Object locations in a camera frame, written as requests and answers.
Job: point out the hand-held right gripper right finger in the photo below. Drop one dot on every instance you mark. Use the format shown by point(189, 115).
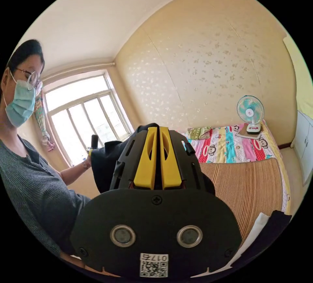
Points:
point(171, 163)

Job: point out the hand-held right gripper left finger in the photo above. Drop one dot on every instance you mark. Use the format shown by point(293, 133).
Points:
point(146, 160)

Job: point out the black long sleeve shirt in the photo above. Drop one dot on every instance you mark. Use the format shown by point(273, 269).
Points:
point(107, 168)

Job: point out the person's left forearm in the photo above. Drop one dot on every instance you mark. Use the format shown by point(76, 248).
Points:
point(73, 171)

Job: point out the person's right hand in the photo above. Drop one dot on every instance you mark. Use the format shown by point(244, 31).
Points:
point(73, 260)

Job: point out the window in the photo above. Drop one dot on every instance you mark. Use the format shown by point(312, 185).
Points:
point(88, 119)

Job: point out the green patterned pillow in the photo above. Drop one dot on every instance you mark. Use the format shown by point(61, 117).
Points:
point(199, 133)

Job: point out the colourful checked curtain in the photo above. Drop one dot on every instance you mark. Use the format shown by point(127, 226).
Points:
point(41, 121)

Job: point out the person's body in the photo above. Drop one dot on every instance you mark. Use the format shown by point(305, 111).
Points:
point(27, 165)

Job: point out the bed with mat and printed sheet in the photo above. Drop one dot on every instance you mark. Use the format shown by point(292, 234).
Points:
point(247, 185)

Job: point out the brown flat board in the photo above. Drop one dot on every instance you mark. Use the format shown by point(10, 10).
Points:
point(247, 134)

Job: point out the white and teal table fan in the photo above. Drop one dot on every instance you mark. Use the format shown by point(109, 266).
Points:
point(251, 114)

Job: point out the white cupboard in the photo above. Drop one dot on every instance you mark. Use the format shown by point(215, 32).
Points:
point(303, 146)

